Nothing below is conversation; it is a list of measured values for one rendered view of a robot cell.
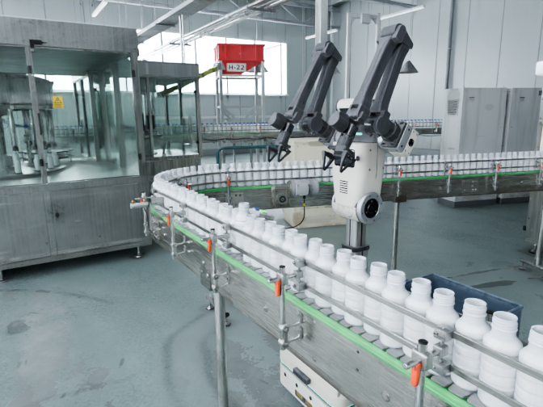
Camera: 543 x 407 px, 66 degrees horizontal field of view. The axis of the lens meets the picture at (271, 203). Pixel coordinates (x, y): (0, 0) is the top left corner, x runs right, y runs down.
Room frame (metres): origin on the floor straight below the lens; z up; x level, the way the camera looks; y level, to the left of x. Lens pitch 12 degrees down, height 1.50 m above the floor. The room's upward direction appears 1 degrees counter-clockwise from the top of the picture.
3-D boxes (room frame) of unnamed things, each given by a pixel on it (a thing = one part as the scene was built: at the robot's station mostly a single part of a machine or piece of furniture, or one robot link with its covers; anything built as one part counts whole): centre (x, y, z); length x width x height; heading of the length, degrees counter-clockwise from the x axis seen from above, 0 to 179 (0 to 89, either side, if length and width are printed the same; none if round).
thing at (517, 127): (7.09, -4.16, 0.96); 0.82 x 0.50 x 1.91; 104
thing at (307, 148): (5.84, -0.76, 0.59); 1.10 x 0.62 x 1.18; 104
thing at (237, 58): (8.38, 0.59, 1.40); 0.92 x 0.72 x 2.80; 104
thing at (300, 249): (1.14, -0.08, 1.08); 0.06 x 0.06 x 0.17
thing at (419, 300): (0.80, -0.31, 1.08); 0.06 x 0.06 x 0.17
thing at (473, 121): (6.87, -3.28, 0.96); 0.82 x 0.50 x 1.91; 104
